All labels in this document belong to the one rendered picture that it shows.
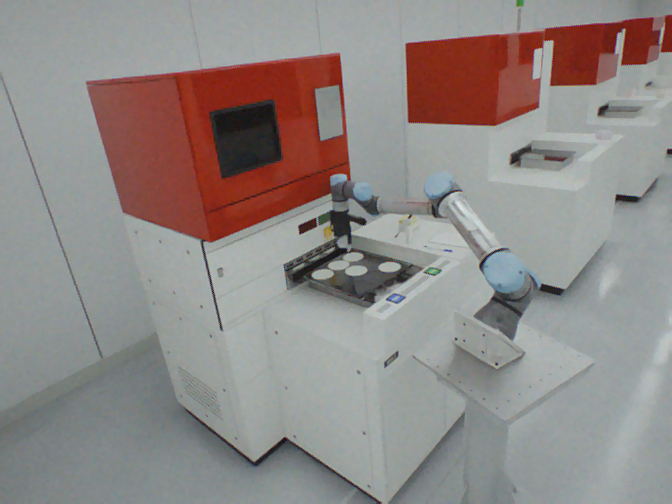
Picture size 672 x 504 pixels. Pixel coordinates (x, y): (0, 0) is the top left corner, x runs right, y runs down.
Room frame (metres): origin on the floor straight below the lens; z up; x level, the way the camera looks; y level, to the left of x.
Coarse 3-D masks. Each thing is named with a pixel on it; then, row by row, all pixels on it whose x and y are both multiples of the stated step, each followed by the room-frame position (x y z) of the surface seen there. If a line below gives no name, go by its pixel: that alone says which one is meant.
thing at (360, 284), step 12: (348, 252) 2.11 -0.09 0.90; (360, 252) 2.09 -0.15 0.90; (324, 264) 2.00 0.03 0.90; (360, 264) 1.96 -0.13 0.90; (372, 264) 1.95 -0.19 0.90; (408, 264) 1.90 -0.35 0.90; (336, 276) 1.86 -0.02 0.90; (348, 276) 1.85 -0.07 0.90; (360, 276) 1.83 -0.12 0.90; (372, 276) 1.82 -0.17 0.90; (384, 276) 1.81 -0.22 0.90; (348, 288) 1.74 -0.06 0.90; (360, 288) 1.73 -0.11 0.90; (372, 288) 1.71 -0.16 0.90
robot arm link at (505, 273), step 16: (432, 176) 1.67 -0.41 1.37; (448, 176) 1.62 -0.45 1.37; (432, 192) 1.61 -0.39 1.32; (448, 192) 1.58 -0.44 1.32; (448, 208) 1.56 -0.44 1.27; (464, 208) 1.52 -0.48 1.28; (464, 224) 1.47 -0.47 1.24; (480, 224) 1.46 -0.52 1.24; (464, 240) 1.47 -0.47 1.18; (480, 240) 1.40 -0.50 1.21; (480, 256) 1.37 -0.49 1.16; (496, 256) 1.30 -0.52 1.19; (512, 256) 1.28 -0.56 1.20; (496, 272) 1.27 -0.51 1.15; (512, 272) 1.25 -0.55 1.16; (496, 288) 1.26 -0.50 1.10; (512, 288) 1.24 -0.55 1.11; (528, 288) 1.29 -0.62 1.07
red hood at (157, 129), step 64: (256, 64) 1.83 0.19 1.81; (320, 64) 2.07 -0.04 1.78; (128, 128) 1.90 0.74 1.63; (192, 128) 1.61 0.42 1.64; (256, 128) 1.81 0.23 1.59; (320, 128) 2.04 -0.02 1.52; (128, 192) 2.02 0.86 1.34; (192, 192) 1.63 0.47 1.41; (256, 192) 1.76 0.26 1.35; (320, 192) 2.01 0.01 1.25
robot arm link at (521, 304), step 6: (528, 270) 1.35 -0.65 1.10; (534, 276) 1.34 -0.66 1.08; (534, 282) 1.33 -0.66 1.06; (540, 282) 1.34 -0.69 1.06; (534, 288) 1.33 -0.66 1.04; (528, 294) 1.30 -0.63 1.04; (534, 294) 1.33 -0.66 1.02; (504, 300) 1.32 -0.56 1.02; (510, 300) 1.30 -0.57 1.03; (516, 300) 1.29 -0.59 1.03; (522, 300) 1.30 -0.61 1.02; (528, 300) 1.31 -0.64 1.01; (516, 306) 1.30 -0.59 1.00; (522, 306) 1.30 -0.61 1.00; (522, 312) 1.30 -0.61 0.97
